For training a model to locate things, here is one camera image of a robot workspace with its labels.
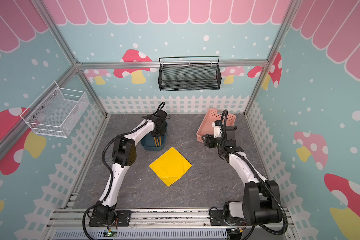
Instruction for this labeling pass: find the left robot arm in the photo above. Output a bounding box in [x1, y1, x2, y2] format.
[83, 109, 169, 226]

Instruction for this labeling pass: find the white wire mesh basket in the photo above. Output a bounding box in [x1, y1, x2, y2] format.
[20, 82, 90, 138]

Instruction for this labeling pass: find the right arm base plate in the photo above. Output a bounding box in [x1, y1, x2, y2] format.
[208, 207, 246, 226]

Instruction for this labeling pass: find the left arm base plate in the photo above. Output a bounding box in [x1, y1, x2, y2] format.
[89, 210, 132, 227]

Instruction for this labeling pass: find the white slotted cable duct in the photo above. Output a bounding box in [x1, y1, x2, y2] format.
[52, 229, 229, 240]

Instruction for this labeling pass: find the pink perforated plastic basket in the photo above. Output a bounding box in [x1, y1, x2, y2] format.
[197, 108, 222, 143]

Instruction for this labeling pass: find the dark teal plastic tub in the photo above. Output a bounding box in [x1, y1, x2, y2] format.
[140, 133, 167, 151]

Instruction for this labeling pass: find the yellow paper napkin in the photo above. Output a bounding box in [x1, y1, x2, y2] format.
[149, 147, 192, 187]

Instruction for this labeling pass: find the black wire mesh basket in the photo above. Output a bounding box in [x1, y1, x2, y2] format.
[158, 56, 222, 91]

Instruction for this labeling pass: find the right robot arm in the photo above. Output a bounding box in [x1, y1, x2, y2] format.
[202, 121, 288, 240]

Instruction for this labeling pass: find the aluminium front rail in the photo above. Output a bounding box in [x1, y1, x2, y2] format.
[44, 207, 295, 230]

